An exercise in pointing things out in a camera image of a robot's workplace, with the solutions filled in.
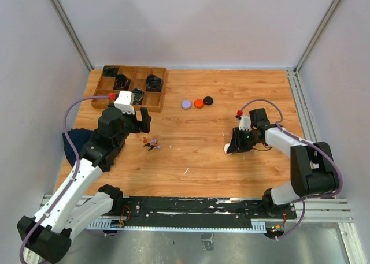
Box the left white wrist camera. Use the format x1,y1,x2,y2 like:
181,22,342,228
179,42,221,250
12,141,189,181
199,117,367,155
114,91,135,115

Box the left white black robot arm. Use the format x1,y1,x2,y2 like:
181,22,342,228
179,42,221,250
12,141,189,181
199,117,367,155
17,106,151,263

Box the purple earbud charging case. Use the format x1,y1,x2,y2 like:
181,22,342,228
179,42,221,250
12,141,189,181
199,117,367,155
181,100,192,110

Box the orange earbud charging case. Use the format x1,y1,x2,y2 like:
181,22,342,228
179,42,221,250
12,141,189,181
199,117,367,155
194,99,205,109

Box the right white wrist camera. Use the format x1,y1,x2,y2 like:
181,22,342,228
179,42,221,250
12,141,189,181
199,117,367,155
238,115,251,131

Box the dark blue cloth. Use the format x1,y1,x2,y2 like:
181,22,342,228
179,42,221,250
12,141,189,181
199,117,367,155
62,127,122,172

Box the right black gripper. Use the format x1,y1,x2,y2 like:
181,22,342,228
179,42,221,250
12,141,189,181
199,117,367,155
228,127,260,154

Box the white earbud charging case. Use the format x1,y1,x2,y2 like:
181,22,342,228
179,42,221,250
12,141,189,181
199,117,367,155
224,143,232,155

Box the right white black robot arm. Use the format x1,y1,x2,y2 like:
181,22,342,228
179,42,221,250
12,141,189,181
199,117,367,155
224,108,340,218

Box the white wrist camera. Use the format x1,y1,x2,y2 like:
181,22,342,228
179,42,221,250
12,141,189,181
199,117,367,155
114,91,135,115
238,115,251,131

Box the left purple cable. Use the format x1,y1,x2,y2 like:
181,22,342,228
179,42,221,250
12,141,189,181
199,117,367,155
18,92,117,264

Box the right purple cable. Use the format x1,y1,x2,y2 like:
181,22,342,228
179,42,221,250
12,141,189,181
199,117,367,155
235,98,344,241

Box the black earbud charging case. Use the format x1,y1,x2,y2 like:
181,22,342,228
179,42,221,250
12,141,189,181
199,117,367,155
203,96,214,106

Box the purple cable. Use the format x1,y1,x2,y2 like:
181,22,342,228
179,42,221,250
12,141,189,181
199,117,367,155
235,98,344,241
18,92,117,264

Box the wooden compartment tray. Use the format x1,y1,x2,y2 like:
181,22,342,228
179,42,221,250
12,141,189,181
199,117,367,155
94,65,168,113

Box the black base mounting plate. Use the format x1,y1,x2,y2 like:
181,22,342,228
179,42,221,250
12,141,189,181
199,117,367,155
104,196,297,229

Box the black yellow coiled cable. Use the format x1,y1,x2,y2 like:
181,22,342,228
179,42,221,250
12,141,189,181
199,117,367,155
131,87,145,105

